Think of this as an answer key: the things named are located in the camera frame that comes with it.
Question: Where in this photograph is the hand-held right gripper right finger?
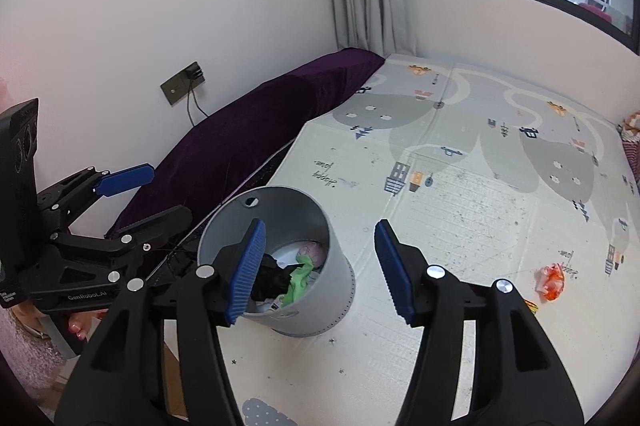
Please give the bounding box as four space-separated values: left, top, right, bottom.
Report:
374 219 586 426

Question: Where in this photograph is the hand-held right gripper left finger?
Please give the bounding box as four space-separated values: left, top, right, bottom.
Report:
54 219 267 426

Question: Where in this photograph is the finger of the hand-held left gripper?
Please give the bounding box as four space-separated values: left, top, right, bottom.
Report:
50 205 193 257
36 163 156 227

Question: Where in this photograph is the black cloth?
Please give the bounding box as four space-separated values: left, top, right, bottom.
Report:
250 253 296 301

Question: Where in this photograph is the green plastic scrap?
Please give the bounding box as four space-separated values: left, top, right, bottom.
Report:
280 254 321 307

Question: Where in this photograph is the grey round bin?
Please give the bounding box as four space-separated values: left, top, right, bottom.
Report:
197 186 356 338

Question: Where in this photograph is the person's left hand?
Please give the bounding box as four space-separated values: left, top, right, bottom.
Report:
66 312 104 338

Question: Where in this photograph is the printed play mat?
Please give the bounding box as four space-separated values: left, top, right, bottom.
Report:
165 52 640 426

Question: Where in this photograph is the dark purple long cushion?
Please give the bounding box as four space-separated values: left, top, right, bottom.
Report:
107 47 386 241

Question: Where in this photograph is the orange plastic wrapper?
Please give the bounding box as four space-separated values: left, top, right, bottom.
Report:
534 263 566 303

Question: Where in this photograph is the pink striped pillow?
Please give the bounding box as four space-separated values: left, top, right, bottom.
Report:
619 110 640 197

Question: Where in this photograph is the black cable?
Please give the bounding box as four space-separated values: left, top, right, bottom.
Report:
186 78 211 127

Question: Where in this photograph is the grey wall socket plate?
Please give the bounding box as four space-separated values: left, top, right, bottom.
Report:
160 62 206 107

